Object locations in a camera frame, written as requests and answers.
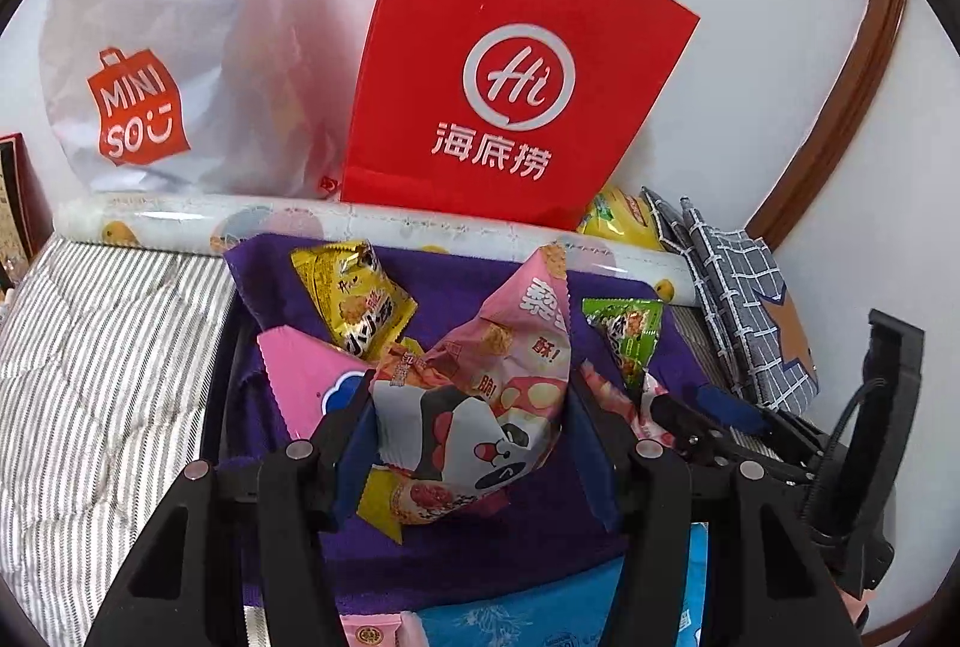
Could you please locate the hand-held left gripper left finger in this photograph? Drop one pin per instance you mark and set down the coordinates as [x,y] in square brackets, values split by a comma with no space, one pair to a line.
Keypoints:
[360,459]

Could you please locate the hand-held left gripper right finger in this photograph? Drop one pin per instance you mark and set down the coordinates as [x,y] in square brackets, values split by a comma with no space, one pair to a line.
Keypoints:
[592,459]

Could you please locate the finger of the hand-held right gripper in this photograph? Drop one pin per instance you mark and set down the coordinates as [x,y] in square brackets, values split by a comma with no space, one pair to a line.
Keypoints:
[724,405]
[679,423]

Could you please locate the pink strawberry snack packet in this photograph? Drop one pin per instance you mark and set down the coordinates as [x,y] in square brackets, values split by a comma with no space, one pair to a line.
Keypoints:
[637,403]

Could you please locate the orange pink snack packet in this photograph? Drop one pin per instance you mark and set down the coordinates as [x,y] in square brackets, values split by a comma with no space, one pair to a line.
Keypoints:
[416,501]

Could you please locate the pink purple snack packet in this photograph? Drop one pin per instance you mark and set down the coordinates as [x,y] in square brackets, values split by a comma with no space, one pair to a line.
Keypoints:
[304,377]

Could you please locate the green snack packet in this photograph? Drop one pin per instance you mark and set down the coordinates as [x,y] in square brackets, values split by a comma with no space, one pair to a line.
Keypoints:
[622,332]

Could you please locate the pink panda snack packet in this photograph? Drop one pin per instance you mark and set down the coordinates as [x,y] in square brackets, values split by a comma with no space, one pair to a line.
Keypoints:
[480,384]

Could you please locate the yellow snack packet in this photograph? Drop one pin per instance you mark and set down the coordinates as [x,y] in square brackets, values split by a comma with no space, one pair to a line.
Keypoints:
[352,298]

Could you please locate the pale pink snack packet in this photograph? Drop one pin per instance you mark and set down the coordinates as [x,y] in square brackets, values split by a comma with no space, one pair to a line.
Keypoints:
[375,632]

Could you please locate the blue checked star cloth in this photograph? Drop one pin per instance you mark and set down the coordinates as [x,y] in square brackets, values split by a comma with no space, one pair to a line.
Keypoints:
[750,317]

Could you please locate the blue tissue pack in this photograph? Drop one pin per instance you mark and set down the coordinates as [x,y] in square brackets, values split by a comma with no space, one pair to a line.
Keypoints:
[525,617]

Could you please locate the purple towel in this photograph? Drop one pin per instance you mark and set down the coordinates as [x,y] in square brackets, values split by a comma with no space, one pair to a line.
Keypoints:
[465,287]

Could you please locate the yellow chip bag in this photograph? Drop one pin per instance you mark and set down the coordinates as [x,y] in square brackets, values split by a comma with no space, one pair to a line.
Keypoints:
[619,223]

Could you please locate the striped quilted cover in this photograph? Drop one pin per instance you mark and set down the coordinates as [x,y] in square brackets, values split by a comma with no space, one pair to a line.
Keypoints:
[97,354]

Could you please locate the rolled patterned sheet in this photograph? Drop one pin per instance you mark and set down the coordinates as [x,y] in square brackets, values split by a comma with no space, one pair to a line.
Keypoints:
[187,216]

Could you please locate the brown framed picture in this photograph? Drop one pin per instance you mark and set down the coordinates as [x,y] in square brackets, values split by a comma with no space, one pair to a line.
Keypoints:
[15,204]

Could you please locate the red paper bag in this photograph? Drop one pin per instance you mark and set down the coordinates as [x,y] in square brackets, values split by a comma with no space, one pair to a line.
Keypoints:
[525,17]

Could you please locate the white plastic shopping bag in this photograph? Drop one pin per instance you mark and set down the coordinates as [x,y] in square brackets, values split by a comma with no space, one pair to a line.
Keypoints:
[187,17]

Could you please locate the brown wooden door frame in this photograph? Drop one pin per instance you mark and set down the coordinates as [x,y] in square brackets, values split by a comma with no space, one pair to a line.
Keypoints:
[847,92]

